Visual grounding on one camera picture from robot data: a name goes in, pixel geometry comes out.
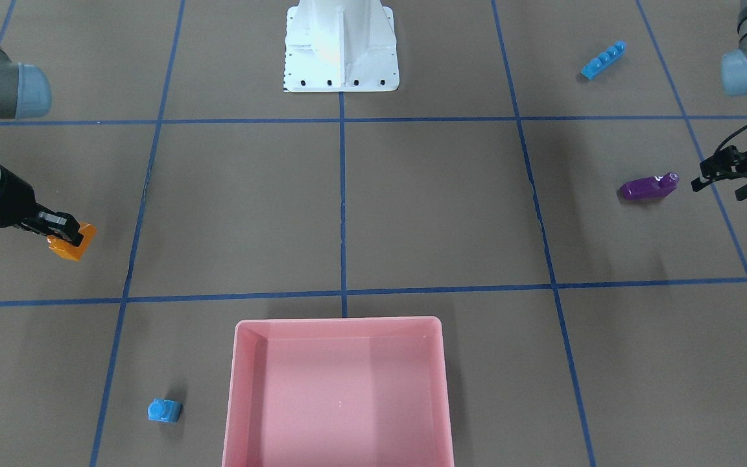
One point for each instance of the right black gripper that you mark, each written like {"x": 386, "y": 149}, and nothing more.
{"x": 10, "y": 201}

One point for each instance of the orange block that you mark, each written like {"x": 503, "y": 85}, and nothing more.
{"x": 69, "y": 251}

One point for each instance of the small blue block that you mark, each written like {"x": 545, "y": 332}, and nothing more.
{"x": 164, "y": 411}

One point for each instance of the long blue block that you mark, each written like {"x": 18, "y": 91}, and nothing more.
{"x": 604, "y": 60}

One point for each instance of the purple block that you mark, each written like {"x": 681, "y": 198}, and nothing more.
{"x": 653, "y": 187}

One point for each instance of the pink plastic box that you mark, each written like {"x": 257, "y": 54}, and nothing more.
{"x": 348, "y": 391}

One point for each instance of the white camera post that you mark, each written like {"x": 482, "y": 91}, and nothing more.
{"x": 340, "y": 47}

